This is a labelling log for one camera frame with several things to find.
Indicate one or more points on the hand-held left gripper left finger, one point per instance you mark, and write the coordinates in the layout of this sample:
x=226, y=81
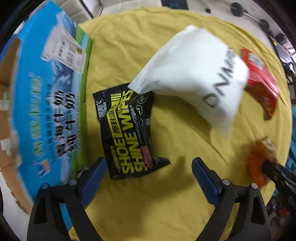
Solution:
x=93, y=177

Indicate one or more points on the orange snack packet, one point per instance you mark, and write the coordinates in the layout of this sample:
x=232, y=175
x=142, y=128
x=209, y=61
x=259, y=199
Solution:
x=260, y=160

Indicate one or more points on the black barbell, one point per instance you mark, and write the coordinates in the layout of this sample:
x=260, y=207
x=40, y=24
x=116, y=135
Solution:
x=254, y=17

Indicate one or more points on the red snack packet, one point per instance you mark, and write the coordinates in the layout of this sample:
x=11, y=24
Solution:
x=260, y=76

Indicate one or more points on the blue printed cardboard box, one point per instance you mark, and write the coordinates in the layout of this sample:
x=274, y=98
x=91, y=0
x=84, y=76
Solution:
x=46, y=102

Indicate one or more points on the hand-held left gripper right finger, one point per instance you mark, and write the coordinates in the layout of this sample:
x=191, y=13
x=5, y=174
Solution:
x=204, y=177

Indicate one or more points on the white soft pouch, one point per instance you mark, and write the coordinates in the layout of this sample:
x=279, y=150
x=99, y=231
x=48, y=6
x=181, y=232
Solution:
x=196, y=76

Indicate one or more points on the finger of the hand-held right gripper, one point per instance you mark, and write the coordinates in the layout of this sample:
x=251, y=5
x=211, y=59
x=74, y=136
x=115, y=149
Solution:
x=278, y=172

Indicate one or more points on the black yellow wipes packet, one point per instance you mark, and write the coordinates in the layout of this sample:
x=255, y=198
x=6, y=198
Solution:
x=128, y=134

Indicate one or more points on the yellow tablecloth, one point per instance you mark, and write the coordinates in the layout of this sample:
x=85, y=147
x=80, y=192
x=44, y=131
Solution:
x=175, y=143

